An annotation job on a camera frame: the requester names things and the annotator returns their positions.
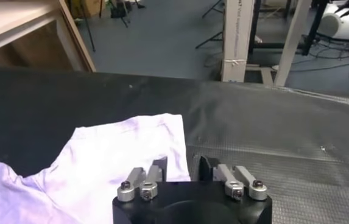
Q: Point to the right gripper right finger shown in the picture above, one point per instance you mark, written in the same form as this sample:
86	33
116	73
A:
232	182

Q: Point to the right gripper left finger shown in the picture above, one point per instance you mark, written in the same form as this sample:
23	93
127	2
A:
150	176

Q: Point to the lavender t-shirt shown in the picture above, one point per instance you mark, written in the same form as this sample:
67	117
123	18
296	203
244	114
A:
101	170

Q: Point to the large matte black table cover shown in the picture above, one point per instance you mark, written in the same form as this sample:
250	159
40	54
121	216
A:
253	121

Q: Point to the black monitor floor stand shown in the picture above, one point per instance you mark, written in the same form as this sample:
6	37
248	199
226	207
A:
210	39

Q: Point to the tall white cardboard box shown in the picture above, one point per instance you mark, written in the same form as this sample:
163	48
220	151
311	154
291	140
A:
238	36

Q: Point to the white height-adjustable side table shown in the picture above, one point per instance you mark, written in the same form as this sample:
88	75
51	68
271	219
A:
293	39

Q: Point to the white rectangular table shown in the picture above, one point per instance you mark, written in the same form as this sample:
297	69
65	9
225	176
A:
9	21

